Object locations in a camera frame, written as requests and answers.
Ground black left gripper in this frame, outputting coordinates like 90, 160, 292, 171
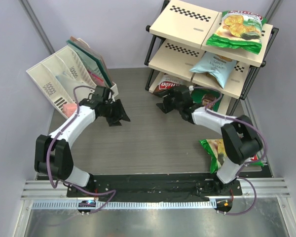
103, 99, 130, 127

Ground brown Chuba cassava chips bag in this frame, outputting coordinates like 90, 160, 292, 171
149, 73, 183, 94

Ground dark green onion chips bag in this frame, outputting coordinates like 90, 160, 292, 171
191, 89, 223, 112

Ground light blue cassava chips bag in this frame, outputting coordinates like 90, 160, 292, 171
189, 51, 237, 88

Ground green Chuba cassava chips bag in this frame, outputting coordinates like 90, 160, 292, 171
206, 10, 266, 54

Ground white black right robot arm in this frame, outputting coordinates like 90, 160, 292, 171
155, 85, 266, 195

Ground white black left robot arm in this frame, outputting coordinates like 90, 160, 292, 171
34, 86, 130, 197

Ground cream three-tier shelf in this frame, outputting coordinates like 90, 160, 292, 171
145, 0, 279, 115

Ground pink cube block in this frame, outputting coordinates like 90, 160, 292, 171
62, 103, 77, 118

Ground green and pink folders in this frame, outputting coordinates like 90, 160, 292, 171
67, 37, 114, 88

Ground cream plastic file organizer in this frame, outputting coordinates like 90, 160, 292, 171
27, 45, 118, 118

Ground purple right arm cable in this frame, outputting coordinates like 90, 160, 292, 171
189, 85, 268, 216

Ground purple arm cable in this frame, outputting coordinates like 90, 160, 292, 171
189, 85, 268, 216
46, 85, 116, 215

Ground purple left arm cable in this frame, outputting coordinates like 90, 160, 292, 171
46, 85, 116, 215

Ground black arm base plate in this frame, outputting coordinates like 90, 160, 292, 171
67, 173, 243, 212

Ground aluminium rail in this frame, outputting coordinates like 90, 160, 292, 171
21, 178, 290, 210

